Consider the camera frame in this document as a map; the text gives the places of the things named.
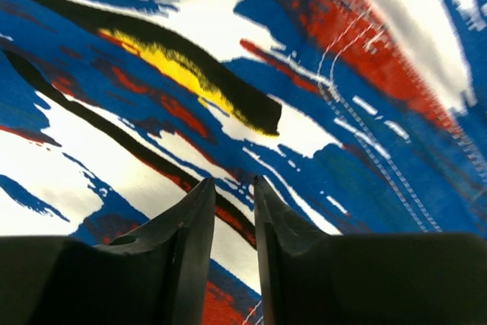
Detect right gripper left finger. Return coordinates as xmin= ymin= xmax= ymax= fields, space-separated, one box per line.
xmin=1 ymin=178 xmax=215 ymax=324

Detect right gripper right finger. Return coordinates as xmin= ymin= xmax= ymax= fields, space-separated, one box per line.
xmin=254 ymin=177 xmax=486 ymax=324

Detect blue patterned trousers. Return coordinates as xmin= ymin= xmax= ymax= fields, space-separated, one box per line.
xmin=1 ymin=0 xmax=486 ymax=324

